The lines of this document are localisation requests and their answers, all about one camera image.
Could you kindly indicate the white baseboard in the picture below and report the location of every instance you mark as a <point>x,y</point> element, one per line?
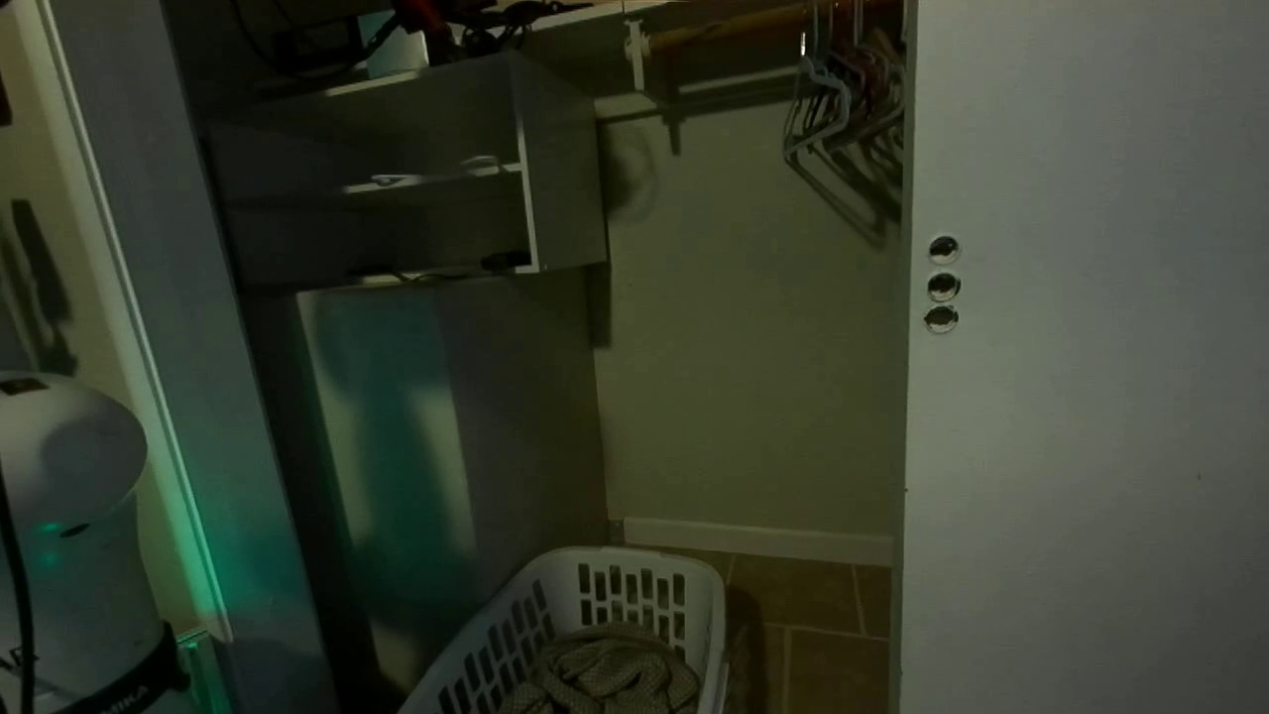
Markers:
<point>755,542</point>

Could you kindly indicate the white plastic laundry basket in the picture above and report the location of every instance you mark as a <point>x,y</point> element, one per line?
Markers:
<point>621,589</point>

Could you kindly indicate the white plastic spoon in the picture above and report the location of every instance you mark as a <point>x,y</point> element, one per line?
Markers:
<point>439,173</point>

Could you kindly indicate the tall grey cabinet panel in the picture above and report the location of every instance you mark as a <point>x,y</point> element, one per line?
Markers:
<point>382,460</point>

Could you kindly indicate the crumpled clothes pile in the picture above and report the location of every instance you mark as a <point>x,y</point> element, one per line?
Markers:
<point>607,675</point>

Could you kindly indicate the wooden closet rod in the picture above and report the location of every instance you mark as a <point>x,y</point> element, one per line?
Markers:
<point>755,22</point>

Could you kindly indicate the white closet door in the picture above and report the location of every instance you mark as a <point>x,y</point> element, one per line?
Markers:
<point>1085,396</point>

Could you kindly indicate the white rod bracket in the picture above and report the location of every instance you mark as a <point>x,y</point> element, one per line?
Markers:
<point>635,51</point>

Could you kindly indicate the white door frame trim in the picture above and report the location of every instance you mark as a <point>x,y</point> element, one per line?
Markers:
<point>144,369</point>

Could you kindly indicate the black wall-mounted object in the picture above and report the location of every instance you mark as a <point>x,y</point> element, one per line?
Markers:
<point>42,269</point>

